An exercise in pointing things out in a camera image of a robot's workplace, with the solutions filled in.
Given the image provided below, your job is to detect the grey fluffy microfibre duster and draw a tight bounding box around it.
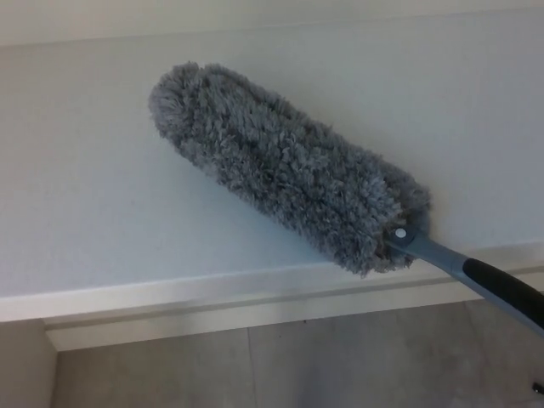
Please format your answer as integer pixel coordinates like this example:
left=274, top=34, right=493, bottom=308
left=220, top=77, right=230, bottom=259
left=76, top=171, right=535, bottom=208
left=147, top=61, right=544, bottom=331

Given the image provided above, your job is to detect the white table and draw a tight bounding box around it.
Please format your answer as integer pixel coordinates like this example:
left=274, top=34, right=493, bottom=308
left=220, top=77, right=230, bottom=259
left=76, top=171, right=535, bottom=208
left=0, top=16, right=544, bottom=408

